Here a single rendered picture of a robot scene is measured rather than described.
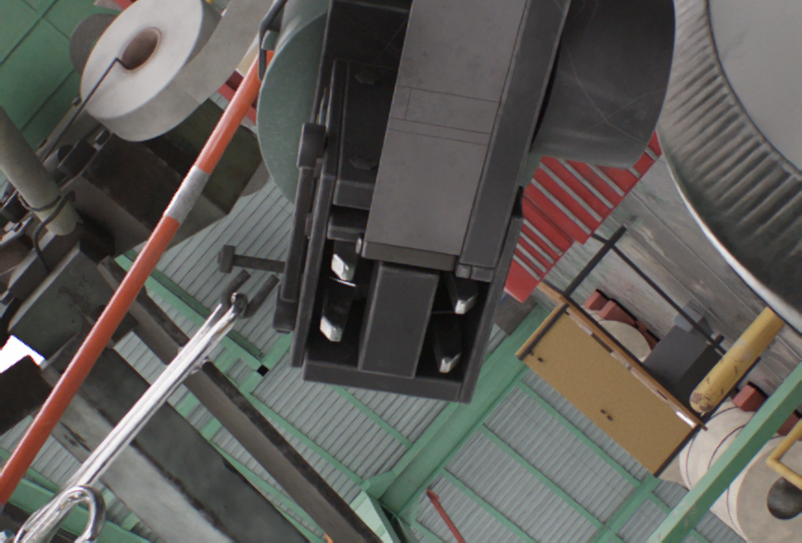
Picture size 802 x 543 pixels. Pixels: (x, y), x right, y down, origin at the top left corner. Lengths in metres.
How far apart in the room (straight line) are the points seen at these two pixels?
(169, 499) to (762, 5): 0.84
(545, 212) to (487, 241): 5.08
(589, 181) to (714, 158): 4.99
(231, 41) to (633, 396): 9.68
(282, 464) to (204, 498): 0.09
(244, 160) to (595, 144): 1.02
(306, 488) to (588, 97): 0.86
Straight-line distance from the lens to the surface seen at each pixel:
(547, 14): 0.41
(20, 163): 1.17
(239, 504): 1.29
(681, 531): 4.03
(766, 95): 0.57
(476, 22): 0.41
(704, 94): 0.61
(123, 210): 1.29
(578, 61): 0.44
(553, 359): 10.30
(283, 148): 0.61
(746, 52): 0.62
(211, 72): 1.16
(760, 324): 4.39
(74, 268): 1.24
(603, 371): 10.51
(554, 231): 5.64
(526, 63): 0.42
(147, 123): 1.18
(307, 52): 0.58
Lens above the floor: 1.44
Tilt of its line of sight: level
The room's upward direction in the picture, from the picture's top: 139 degrees counter-clockwise
